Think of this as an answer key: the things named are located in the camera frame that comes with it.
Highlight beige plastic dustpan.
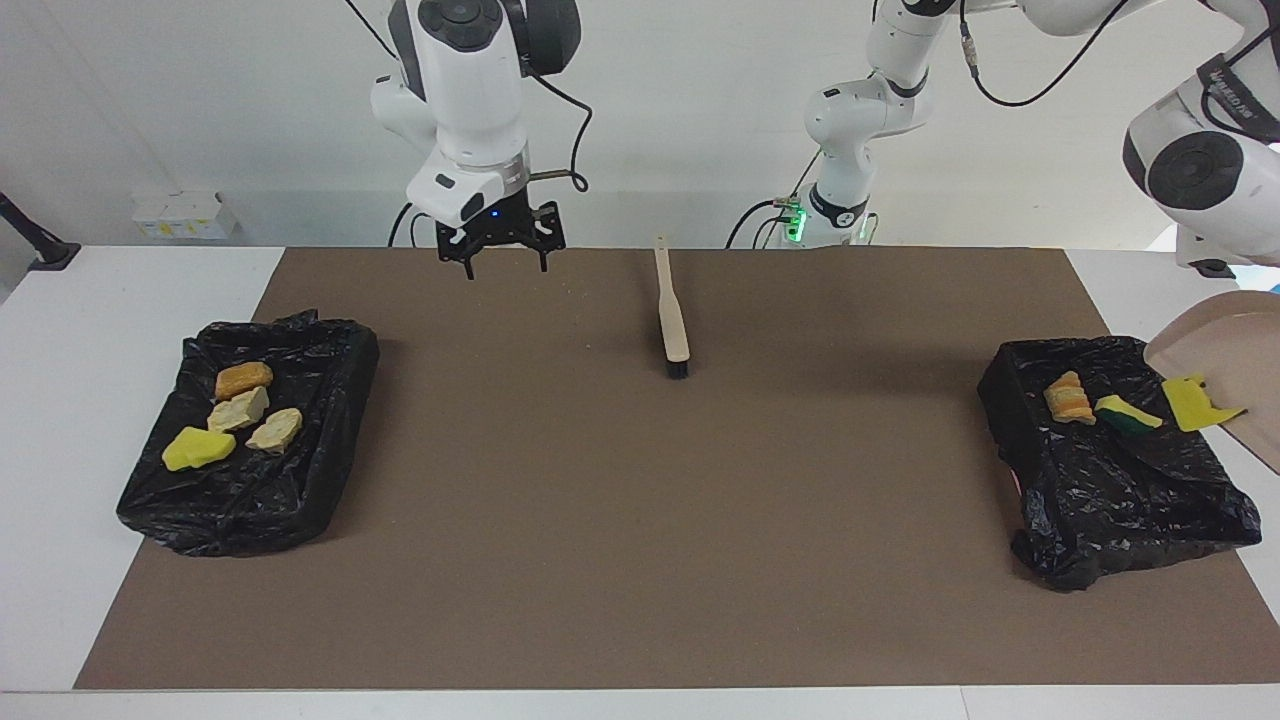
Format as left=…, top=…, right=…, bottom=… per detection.
left=1144, top=290, right=1280, bottom=476

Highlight notched yellow sponge piece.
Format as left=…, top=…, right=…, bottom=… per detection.
left=1161, top=374, right=1249, bottom=433

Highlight beige hand brush black bristles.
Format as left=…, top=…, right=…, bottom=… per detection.
left=653, top=233, right=693, bottom=380

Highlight small yellow sponge piece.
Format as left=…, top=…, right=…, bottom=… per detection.
left=1093, top=394, right=1165, bottom=438

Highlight beige grey foam chunk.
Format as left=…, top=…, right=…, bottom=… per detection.
left=1043, top=371, right=1098, bottom=426

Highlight brown bread roll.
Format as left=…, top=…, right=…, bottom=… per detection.
left=215, top=361, right=274, bottom=402

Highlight pale beige bread chunk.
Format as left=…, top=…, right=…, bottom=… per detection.
left=246, top=407, right=304, bottom=453

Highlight ridged croissant piece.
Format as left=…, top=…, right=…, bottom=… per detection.
left=207, top=386, right=271, bottom=434

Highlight yellow sponge wedge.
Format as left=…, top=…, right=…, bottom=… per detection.
left=161, top=426, right=238, bottom=472

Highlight black trash bag bin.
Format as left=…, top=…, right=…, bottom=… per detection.
left=977, top=335, right=1263, bottom=593
left=116, top=309, right=381, bottom=558

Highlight white cardboard box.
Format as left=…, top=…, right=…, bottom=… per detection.
left=132, top=190, right=241, bottom=241

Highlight brown table mat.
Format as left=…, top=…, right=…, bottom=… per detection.
left=75, top=247, right=1280, bottom=691

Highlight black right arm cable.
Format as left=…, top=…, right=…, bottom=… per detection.
left=345, top=0, right=593, bottom=194

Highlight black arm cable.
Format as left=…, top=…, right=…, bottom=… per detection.
left=345, top=0, right=593, bottom=194
left=958, top=0, right=1136, bottom=109

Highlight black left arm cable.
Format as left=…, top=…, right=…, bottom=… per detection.
left=958, top=0, right=1136, bottom=109

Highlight black camera stand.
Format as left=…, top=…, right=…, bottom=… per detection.
left=0, top=192, right=81, bottom=272

